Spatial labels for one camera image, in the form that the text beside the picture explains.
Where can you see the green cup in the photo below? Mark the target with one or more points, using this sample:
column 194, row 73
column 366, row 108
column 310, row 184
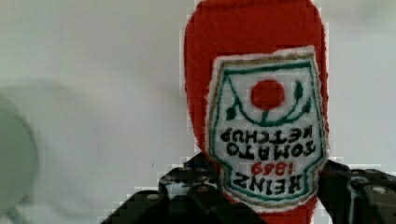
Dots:
column 18, row 157

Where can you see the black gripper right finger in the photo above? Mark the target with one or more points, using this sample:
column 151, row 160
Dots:
column 357, row 196

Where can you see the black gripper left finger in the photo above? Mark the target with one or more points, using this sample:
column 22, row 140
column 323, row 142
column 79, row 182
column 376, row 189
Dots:
column 189, row 194

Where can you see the red plush ketchup bottle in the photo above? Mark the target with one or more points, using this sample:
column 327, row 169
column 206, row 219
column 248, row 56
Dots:
column 256, row 85

